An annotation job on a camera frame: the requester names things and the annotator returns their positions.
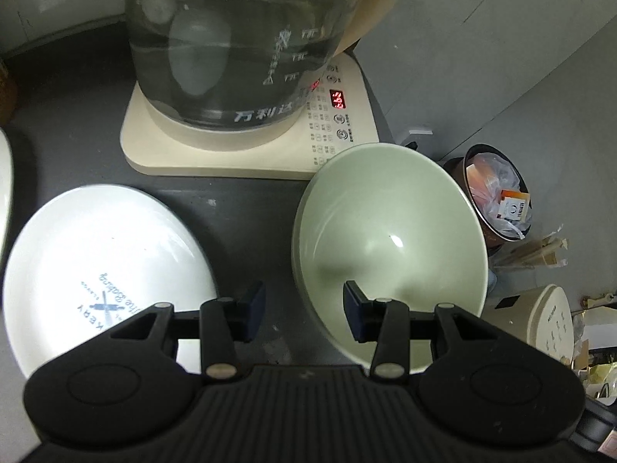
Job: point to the light green ceramic bowl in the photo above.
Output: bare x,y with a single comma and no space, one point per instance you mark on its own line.
385,231

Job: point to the pile of paper packets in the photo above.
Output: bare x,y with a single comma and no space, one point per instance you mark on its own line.
597,347

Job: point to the glass electric kettle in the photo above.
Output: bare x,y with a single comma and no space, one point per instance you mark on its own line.
231,43

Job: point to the wrapped wooden chopsticks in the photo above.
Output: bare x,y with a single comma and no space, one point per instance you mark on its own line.
535,251

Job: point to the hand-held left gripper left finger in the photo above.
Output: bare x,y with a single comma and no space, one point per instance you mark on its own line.
254,303

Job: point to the brown container with packets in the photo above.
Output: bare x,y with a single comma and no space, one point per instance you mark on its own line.
496,193

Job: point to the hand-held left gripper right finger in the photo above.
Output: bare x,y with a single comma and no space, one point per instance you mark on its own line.
353,312

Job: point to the white printed plate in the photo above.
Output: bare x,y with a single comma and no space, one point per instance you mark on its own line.
86,251

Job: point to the small cream round appliance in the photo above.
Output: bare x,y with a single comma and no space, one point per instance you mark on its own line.
540,318

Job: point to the white wall plug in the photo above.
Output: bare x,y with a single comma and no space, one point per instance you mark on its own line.
415,134

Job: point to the cream kettle heating base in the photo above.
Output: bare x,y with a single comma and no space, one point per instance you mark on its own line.
337,144

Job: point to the white dish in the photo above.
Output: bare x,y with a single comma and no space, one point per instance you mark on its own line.
5,188

